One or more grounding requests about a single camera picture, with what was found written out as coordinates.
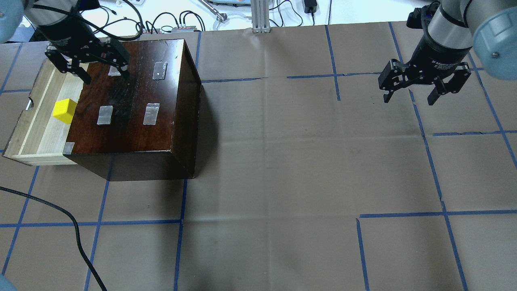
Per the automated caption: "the black power adapter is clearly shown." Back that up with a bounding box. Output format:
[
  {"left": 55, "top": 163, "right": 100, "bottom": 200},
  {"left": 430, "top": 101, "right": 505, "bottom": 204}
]
[{"left": 303, "top": 0, "right": 318, "bottom": 14}]

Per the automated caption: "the aluminium frame post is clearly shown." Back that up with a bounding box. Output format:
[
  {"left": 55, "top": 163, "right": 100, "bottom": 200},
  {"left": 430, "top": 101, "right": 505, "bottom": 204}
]
[{"left": 250, "top": 0, "right": 270, "bottom": 33}]

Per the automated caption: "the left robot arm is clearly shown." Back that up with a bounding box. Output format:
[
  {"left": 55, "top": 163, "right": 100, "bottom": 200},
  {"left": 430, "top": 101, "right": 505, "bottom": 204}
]
[{"left": 0, "top": 0, "right": 137, "bottom": 84}]

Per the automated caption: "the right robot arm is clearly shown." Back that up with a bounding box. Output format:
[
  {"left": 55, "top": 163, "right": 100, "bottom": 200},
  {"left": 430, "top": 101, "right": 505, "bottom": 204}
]
[{"left": 378, "top": 0, "right": 517, "bottom": 105}]

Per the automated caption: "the brown paper table cover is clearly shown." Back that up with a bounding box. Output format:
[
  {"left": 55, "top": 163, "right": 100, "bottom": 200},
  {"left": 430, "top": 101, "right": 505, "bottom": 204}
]
[{"left": 1, "top": 22, "right": 517, "bottom": 291}]

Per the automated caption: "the light wooden drawer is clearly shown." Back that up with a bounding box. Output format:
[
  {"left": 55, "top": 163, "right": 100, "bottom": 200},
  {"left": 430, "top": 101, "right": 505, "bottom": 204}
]
[{"left": 2, "top": 60, "right": 84, "bottom": 166}]

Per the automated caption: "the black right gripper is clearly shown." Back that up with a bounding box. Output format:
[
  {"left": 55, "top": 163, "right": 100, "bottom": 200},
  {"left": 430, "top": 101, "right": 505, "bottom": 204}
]
[{"left": 378, "top": 35, "right": 471, "bottom": 105}]

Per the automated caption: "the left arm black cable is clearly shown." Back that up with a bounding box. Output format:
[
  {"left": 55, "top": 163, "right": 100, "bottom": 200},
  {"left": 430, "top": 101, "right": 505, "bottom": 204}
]
[{"left": 34, "top": 0, "right": 145, "bottom": 41}]

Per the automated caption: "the black cable on table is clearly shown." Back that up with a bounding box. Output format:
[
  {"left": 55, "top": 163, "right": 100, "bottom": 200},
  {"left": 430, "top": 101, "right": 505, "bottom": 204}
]
[{"left": 0, "top": 186, "right": 107, "bottom": 291}]

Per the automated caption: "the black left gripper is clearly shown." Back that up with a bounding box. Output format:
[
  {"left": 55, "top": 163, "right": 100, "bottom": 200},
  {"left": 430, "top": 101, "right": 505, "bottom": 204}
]
[{"left": 38, "top": 16, "right": 130, "bottom": 85}]

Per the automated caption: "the dark wooden drawer cabinet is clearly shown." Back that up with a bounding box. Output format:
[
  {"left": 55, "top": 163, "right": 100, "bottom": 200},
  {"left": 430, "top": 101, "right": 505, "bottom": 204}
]
[{"left": 63, "top": 39, "right": 202, "bottom": 181}]

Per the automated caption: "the yellow block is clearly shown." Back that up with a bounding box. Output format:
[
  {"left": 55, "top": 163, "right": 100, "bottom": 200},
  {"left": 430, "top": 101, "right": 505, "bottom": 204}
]
[{"left": 52, "top": 98, "right": 78, "bottom": 124}]

